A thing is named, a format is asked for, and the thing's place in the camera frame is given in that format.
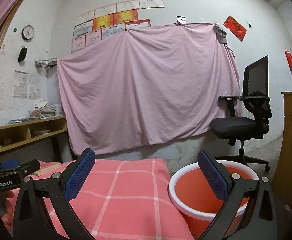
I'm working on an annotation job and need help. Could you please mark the stack of papers on shelf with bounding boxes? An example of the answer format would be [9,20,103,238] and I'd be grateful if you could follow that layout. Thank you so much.
[8,99,64,125]

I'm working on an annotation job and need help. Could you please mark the pink top book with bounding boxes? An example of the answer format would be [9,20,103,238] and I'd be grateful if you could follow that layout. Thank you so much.
[37,161,61,173]

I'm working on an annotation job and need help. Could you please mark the black office chair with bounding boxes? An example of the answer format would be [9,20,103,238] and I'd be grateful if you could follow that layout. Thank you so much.
[211,55,272,172]

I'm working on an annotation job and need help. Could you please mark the person's left hand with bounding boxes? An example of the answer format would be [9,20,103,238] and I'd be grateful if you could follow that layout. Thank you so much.
[0,191,15,232]

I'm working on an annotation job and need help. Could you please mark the yellow blue bottom book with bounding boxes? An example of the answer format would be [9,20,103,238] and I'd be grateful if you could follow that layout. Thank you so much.
[32,163,61,177]

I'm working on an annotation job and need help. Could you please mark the certificates on wall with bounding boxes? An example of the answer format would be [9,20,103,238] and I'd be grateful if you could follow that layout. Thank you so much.
[71,0,164,53]

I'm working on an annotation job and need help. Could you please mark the wall calendar sheets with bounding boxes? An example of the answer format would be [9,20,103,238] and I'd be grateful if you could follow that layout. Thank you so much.
[12,70,40,100]

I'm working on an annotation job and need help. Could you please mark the pink checked tablecloth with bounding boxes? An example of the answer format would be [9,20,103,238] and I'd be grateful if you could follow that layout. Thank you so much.
[5,158,195,240]

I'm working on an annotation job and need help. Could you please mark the round wall clock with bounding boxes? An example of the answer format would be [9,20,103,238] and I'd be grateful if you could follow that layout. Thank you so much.
[21,25,35,41]

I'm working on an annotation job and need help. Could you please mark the red hanging ornament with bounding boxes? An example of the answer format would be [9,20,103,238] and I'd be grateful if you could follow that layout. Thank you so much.
[285,48,292,70]

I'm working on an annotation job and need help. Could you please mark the large pink hanging sheet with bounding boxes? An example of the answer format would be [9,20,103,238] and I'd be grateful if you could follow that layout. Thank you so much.
[57,23,240,155]

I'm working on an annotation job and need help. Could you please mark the wire wall rack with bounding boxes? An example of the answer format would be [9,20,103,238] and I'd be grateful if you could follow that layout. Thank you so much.
[34,58,58,68]

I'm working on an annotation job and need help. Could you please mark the wooden wall shelf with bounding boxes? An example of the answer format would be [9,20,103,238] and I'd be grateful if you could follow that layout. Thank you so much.
[0,116,68,154]

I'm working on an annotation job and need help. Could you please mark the wooden cabinet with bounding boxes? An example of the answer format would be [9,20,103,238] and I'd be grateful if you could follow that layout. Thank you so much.
[270,90,292,230]

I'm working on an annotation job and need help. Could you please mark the black wall brush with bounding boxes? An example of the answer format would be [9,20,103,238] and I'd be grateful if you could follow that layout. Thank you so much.
[18,46,27,63]

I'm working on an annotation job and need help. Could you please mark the red wall paper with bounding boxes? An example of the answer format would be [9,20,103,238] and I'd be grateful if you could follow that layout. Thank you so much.
[223,15,247,42]

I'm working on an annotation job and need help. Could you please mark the red plastic trash bucket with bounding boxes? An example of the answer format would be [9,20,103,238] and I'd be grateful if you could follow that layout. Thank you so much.
[168,160,259,239]

